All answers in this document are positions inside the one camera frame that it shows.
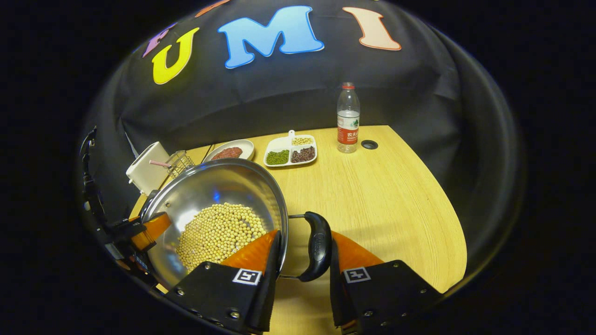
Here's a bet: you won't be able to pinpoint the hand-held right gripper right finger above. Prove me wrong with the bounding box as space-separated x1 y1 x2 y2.
329 230 443 332

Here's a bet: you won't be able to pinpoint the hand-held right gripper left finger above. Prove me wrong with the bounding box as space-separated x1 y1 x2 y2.
165 229 282 334

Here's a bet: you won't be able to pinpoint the stainless steel pot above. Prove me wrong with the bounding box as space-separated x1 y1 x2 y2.
140 158 333 291

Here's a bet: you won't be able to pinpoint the white toaster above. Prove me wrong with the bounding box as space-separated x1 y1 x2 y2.
126 141 171 195

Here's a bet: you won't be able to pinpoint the yellow soybeans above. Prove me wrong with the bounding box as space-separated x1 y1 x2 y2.
176 202 267 273

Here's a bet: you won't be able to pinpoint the clear glass cup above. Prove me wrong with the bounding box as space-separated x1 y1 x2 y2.
165 150 196 179

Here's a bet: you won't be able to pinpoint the red meat pieces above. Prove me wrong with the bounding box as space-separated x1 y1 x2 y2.
211 147 243 161

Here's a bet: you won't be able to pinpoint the white round plate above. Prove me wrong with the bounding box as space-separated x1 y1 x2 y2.
203 139 255 163

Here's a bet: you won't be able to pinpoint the green mung beans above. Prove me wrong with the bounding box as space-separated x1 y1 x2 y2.
266 149 290 166

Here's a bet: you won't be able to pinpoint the dark red beans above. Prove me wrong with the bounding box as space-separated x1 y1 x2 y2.
291 146 316 163

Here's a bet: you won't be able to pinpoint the white divided dish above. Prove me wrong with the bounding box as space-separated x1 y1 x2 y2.
264 130 318 168

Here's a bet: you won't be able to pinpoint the clear plastic water bottle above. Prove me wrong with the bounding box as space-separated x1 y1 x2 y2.
337 82 360 154

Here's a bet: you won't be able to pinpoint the black backdrop cloth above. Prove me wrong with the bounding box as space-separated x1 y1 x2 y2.
79 0 527 280

